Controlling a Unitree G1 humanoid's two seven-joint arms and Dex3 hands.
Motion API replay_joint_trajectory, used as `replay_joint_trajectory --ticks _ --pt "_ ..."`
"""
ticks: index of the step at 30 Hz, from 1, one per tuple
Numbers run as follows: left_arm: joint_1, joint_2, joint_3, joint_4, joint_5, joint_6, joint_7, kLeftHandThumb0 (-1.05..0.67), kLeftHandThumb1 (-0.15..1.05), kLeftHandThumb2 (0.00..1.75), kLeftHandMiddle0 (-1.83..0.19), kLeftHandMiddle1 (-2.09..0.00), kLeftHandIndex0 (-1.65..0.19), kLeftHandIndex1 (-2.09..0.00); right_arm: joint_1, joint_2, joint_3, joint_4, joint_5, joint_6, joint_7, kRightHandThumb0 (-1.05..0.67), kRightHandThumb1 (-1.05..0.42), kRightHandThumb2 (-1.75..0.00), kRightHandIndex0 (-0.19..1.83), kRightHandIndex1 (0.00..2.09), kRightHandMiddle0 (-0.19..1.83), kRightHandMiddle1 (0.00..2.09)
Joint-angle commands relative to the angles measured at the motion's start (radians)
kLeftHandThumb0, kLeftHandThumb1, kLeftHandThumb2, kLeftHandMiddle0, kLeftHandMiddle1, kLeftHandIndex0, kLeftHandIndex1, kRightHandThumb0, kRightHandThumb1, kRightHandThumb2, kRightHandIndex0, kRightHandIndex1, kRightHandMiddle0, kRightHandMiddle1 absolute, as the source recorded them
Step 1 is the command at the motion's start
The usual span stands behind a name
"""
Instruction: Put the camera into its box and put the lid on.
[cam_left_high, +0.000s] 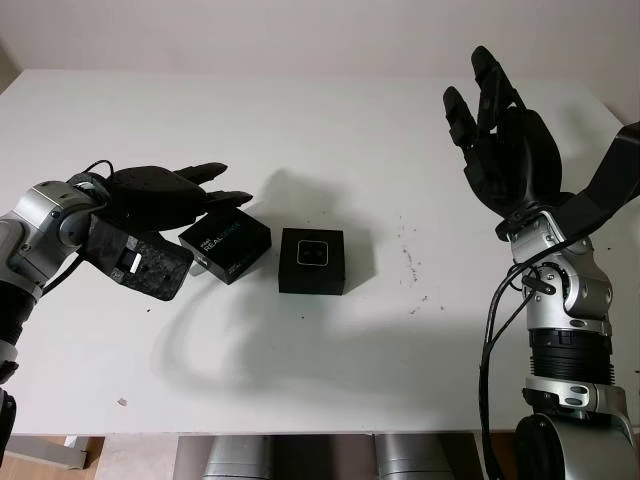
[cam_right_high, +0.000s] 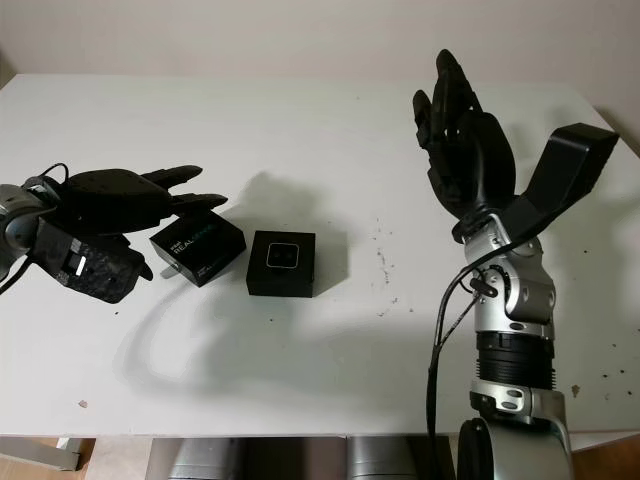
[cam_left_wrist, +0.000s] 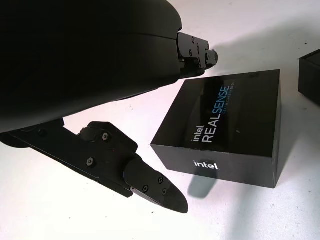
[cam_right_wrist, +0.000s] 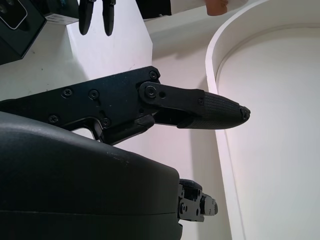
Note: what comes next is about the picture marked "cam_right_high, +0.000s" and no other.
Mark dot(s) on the black RealSense box lid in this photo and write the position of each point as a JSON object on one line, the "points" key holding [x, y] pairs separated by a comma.
{"points": [[200, 245]]}

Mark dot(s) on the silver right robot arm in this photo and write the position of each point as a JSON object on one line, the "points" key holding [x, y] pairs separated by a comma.
{"points": [[515, 320]]}

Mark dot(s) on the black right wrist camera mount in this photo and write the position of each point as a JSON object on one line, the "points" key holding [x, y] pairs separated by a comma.
{"points": [[560, 180]]}

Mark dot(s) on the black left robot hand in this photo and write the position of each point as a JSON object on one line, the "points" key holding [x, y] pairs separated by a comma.
{"points": [[115, 200]]}

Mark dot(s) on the black box with foam insert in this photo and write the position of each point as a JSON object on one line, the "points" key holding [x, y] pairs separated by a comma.
{"points": [[282, 280]]}

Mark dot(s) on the grey robot leg cylinder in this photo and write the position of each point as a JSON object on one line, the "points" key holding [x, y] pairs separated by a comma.
{"points": [[200, 460], [380, 460]]}

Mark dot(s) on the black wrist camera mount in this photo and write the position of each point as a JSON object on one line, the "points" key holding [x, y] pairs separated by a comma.
{"points": [[95, 270], [560, 180]]}

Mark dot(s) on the white table frame bar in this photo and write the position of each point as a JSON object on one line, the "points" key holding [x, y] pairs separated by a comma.
{"points": [[605, 440]]}

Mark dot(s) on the brown cardboard box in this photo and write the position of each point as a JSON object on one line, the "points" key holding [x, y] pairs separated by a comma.
{"points": [[30, 452]]}

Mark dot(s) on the small silver camera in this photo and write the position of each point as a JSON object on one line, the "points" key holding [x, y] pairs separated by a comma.
{"points": [[283, 256]]}

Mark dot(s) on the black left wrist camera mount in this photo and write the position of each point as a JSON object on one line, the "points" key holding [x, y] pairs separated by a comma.
{"points": [[95, 270]]}

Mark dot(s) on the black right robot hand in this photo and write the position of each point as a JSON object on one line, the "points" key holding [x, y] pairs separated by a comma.
{"points": [[465, 165]]}

